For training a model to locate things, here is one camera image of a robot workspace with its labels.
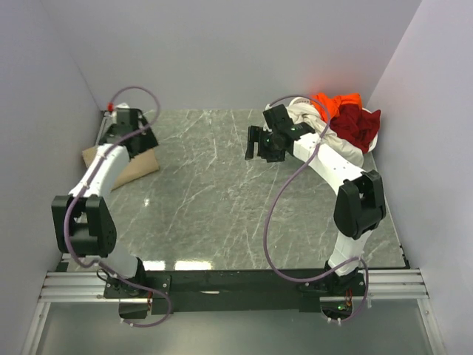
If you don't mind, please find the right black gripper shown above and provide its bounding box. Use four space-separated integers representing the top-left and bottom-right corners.
244 126 285 163

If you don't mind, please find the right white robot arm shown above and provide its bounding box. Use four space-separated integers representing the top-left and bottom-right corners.
245 105 387 295

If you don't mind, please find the white laundry basket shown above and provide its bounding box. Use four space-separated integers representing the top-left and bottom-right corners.
290 92 381 154

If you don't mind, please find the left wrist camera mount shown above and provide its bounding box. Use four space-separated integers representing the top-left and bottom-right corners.
106 102 130 115

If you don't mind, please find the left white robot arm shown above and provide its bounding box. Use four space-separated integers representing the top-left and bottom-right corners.
51 105 158 297

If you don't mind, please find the orange shirt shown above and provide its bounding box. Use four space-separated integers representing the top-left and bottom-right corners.
310 92 362 122

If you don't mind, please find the beige polo shirt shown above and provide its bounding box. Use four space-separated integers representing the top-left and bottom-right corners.
69 144 160 197

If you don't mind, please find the white shirt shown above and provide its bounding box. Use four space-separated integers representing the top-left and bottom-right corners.
286 98 364 167

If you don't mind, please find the dark red shirt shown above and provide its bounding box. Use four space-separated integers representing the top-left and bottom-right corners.
330 104 381 154

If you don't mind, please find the black base beam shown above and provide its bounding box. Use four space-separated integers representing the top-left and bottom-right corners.
103 269 365 315

